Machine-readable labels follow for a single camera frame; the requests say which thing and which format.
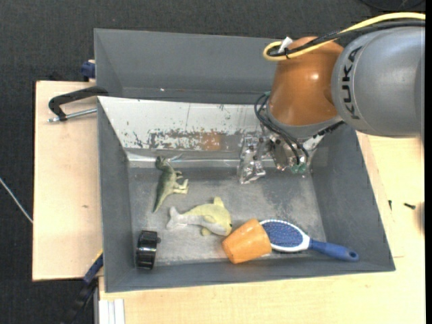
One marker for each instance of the orange cup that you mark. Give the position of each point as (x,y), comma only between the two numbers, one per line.
(246,243)

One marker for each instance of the pale wood flat board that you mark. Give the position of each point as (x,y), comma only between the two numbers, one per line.
(64,187)

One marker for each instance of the yellow plush dolphin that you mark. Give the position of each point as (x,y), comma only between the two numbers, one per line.
(206,216)

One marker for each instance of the grey metal bin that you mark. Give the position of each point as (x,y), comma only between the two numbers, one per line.
(209,194)

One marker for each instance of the black round cap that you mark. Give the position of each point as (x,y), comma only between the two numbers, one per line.
(146,250)

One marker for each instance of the blue and white hairbrush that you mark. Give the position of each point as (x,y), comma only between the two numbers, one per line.
(287,236)

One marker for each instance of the green toy dinosaur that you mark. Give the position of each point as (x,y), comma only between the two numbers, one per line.
(166,184)

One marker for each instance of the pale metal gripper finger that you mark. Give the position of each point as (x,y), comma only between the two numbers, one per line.
(246,160)
(259,171)

